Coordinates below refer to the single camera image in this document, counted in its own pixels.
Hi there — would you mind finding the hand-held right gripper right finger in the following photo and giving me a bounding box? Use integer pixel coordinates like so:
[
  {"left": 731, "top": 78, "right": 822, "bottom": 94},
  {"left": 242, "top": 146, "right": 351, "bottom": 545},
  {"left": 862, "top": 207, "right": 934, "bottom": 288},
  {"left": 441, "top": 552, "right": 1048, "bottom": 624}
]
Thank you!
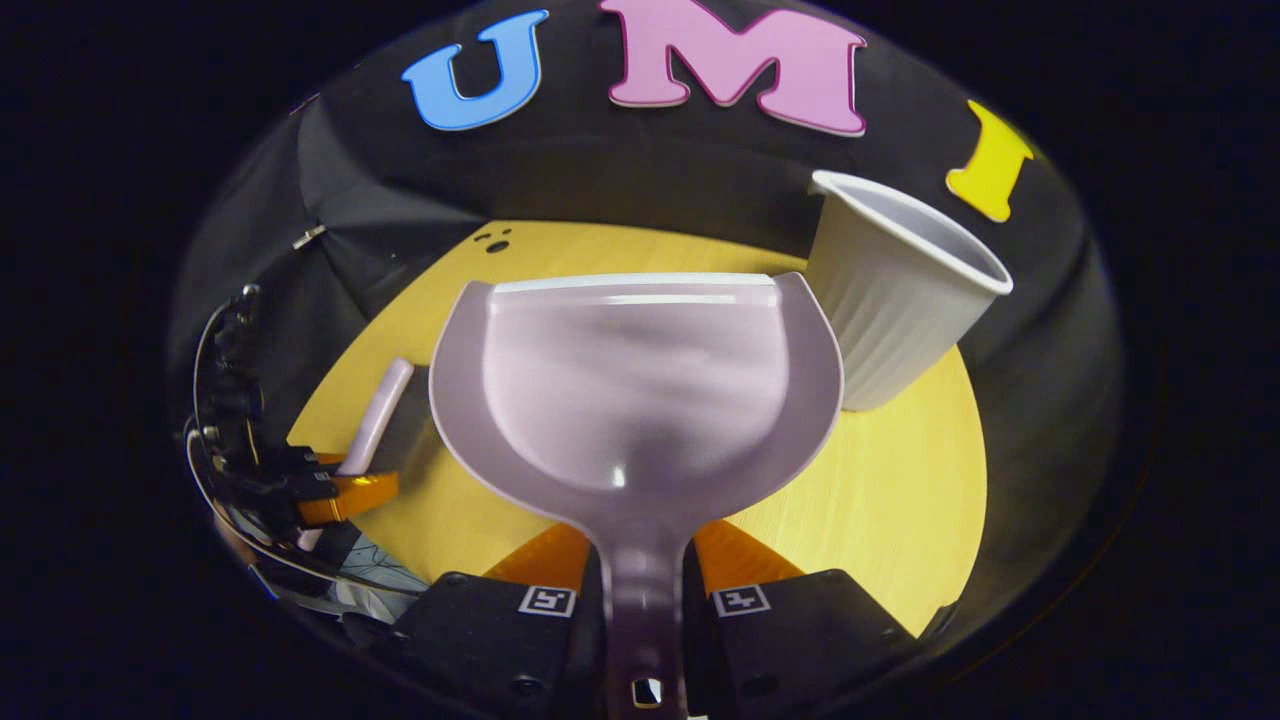
[{"left": 685, "top": 518, "right": 916, "bottom": 720}]

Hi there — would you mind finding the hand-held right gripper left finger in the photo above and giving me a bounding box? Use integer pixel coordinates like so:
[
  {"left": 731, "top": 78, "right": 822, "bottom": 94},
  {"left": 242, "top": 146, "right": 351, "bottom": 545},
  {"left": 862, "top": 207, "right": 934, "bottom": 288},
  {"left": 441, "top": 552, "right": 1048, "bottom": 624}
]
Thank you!
[{"left": 395, "top": 520, "right": 606, "bottom": 720}]

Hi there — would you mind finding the small pink broom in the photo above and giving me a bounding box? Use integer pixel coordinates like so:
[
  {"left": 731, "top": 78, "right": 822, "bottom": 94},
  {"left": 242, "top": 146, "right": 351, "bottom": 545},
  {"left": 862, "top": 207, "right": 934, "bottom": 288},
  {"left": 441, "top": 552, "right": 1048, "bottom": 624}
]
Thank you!
[{"left": 300, "top": 358, "right": 416, "bottom": 551}]

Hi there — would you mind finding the pale pink dustpan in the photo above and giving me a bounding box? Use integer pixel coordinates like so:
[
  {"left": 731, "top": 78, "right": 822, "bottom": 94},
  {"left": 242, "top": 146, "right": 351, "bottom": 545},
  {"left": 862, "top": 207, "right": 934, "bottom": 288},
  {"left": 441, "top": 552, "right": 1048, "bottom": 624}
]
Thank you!
[{"left": 429, "top": 272, "right": 846, "bottom": 720}]

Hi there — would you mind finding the white ribbed garbage bin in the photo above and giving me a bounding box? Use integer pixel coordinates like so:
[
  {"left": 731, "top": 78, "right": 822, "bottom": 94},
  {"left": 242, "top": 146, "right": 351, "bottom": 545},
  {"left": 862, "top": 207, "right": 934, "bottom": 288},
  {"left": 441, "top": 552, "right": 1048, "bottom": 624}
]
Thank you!
[{"left": 803, "top": 170, "right": 1014, "bottom": 413}]

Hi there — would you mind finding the yellow wooden desktop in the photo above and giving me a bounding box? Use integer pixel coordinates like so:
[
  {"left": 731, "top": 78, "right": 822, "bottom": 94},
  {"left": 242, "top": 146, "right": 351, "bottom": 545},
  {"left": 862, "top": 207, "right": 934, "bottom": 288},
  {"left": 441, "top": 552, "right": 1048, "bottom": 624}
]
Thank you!
[{"left": 288, "top": 220, "right": 989, "bottom": 638}]

